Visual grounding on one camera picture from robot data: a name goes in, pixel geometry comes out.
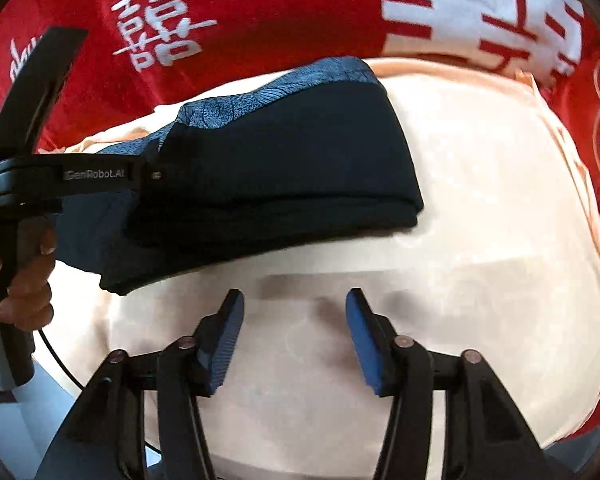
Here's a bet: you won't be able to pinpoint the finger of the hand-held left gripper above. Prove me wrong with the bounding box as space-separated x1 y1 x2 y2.
0 27 88 166
142 157 165 190

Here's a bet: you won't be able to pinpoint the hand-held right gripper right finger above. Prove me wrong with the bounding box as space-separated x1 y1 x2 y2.
346 287 576 480

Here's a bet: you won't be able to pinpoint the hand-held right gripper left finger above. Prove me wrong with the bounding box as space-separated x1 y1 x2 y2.
34 289 244 480

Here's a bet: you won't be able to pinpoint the black pants with blue stripe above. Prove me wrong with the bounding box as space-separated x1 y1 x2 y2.
55 56 425 297

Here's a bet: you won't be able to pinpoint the person's left hand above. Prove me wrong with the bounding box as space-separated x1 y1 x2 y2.
0 230 57 331

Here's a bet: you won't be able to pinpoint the cream cloth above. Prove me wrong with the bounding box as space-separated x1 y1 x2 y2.
30 57 600 480

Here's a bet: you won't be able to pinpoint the red printed blanket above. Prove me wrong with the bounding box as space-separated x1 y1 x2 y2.
0 0 600 436

